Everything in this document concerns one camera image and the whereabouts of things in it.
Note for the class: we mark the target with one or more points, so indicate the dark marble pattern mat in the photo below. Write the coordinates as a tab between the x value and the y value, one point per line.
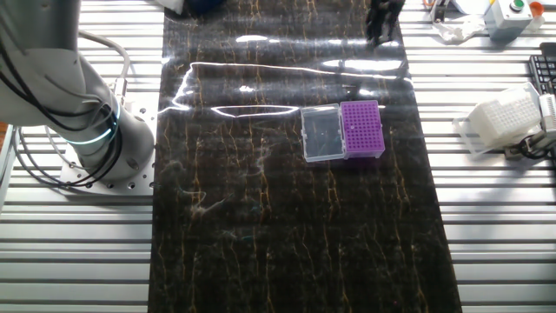
260	239

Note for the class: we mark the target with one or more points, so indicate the black keyboard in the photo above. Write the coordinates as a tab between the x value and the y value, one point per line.
545	71

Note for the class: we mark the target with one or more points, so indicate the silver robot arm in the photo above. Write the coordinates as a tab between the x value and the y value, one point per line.
43	78

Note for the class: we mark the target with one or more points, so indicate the grey green button box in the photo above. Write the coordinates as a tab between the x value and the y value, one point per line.
508	19

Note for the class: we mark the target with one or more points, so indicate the orange capped white object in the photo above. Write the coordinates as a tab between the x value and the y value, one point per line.
536	8

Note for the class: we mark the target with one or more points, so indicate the white crumpled paper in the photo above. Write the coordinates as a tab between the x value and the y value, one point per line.
456	29

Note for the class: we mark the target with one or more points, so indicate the white pipette tip box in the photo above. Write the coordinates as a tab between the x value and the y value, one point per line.
504	117

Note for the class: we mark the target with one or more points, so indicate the purple pipette tip holder box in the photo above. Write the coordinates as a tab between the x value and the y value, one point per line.
362	130

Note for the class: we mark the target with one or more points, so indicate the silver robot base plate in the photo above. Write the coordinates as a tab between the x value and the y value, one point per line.
143	113

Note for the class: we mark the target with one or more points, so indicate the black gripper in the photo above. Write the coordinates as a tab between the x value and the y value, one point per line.
386	5

